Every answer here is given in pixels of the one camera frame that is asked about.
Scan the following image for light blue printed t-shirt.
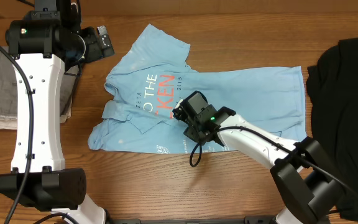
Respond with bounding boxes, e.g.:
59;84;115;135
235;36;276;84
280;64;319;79
88;25;306;154

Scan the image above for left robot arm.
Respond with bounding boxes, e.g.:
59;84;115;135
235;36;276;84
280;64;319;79
0;0;114;223

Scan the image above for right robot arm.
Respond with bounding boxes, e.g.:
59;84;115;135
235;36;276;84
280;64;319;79
173;91;347;224

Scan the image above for folded grey trousers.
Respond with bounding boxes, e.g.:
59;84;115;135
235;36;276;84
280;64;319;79
0;52;76;122

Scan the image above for folded beige cloth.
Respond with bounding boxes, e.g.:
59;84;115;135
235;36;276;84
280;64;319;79
0;101;72;130

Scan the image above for black polo shirt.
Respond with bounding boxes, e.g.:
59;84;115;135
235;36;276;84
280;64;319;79
306;38;358;222

